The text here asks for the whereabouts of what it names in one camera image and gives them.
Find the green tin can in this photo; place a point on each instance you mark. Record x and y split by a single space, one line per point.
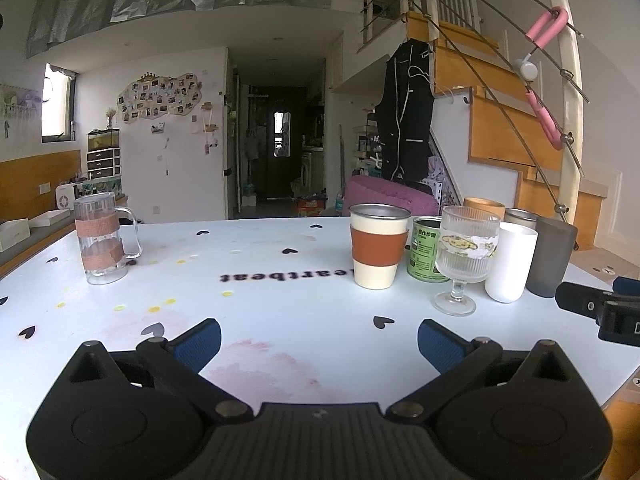
422 255

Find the dark door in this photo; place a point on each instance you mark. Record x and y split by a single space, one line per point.
285 150

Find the white round device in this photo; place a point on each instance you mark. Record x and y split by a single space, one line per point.
525 69

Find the orange cardboard box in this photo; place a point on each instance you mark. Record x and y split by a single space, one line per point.
312 205

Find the cream cup with brown sleeve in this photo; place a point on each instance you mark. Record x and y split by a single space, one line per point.
377 250

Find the white box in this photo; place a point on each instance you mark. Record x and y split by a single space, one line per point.
12 235

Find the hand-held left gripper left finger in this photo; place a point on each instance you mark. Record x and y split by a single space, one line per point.
197 346

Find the fish tank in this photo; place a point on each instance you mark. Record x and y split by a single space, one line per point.
103 140

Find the white heart-print tablecloth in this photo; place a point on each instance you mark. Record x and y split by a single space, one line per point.
280 310

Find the cloud-shaped photo board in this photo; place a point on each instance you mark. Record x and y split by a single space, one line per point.
160 96

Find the pink foam clip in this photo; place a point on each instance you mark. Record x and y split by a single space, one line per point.
546 120

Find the wooden staircase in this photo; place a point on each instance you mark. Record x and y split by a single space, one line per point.
500 125

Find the glass mug with pink bands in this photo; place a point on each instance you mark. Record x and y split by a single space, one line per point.
100 240

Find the washing machine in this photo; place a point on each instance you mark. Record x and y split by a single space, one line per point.
312 172

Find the white railing post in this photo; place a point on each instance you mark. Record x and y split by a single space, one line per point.
570 110

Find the pink u-shaped foam grip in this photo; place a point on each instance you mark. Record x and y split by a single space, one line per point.
547 22

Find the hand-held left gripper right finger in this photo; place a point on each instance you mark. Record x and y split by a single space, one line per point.
440 344

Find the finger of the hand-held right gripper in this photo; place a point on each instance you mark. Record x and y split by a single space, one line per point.
629 285
580 299

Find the small drawer unit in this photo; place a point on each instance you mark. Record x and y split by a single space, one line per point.
104 164

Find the black hanging coat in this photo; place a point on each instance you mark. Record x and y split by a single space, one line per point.
405 120

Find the white pegboard panel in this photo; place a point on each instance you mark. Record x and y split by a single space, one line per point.
436 180

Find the ribbed glass goblet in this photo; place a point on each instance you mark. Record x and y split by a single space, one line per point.
465 255

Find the tan wooden cup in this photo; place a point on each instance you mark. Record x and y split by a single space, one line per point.
485 207

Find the plastic water bottle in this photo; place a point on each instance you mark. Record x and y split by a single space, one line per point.
340 202

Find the metal cup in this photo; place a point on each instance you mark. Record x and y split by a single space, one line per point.
520 216

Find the grey frosted cup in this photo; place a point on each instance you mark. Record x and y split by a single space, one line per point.
552 260

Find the small white appliance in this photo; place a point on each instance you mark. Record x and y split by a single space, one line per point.
65 196

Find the hanging bag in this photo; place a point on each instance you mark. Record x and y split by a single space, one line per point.
252 146

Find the purple cushioned stool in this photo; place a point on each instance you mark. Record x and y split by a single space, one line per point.
385 195

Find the window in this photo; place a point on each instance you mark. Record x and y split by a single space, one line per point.
54 105

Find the white cup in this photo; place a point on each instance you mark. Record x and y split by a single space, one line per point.
510 270

